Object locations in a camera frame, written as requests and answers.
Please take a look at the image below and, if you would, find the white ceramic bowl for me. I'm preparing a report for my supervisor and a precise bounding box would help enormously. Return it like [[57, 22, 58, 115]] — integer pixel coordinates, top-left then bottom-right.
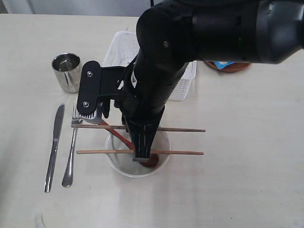
[[104, 132, 171, 178]]

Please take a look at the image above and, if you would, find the silver metal knife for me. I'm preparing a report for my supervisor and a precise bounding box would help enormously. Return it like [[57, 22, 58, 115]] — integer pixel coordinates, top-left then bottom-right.
[[44, 104, 65, 193]]

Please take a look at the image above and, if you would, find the white perforated plastic basket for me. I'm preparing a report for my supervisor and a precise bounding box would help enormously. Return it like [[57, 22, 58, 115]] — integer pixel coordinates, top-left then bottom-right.
[[102, 31, 197, 101]]

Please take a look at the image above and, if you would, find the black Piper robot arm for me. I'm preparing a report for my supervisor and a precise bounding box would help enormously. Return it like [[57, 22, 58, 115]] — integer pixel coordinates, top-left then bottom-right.
[[114, 0, 304, 162]]

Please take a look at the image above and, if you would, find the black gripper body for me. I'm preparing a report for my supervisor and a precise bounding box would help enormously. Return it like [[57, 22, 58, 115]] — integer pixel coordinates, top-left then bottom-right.
[[99, 0, 198, 133]]

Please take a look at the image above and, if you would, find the blue Lay's chips bag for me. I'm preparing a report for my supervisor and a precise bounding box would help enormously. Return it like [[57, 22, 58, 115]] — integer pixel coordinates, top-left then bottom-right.
[[212, 61, 235, 70]]

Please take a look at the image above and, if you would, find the dark red wooden spoon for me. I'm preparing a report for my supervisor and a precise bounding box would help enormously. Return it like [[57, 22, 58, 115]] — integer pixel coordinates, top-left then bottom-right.
[[106, 129, 159, 168]]

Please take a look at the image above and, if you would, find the silver metal moka pot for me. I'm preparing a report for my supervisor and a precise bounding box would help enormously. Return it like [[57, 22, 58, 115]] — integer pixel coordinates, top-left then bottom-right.
[[51, 53, 82, 93]]

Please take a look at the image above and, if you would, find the brown wooden plate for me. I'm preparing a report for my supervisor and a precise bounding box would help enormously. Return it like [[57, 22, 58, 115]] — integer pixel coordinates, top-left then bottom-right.
[[204, 61, 251, 73]]

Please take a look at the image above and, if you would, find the brown wooden chopstick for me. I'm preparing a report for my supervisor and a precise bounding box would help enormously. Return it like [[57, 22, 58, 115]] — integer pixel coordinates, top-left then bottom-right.
[[71, 124, 206, 133], [76, 150, 204, 155]]

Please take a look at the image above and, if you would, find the silver metal fork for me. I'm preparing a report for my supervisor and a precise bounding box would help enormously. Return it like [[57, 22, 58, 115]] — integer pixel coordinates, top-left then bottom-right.
[[61, 100, 83, 188]]

